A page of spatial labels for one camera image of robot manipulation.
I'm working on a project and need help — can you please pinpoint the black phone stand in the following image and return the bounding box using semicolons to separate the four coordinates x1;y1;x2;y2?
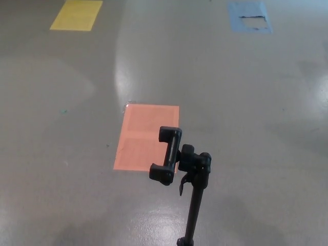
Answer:
149;126;213;246

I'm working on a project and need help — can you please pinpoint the orange floor mat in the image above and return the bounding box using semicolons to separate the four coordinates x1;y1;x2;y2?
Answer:
113;103;180;174

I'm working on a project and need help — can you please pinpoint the yellow floor mat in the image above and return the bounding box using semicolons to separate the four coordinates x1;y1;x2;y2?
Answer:
49;0;104;32

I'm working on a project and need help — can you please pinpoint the torn blue floor mat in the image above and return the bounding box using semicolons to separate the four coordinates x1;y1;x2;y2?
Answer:
228;2;273;34

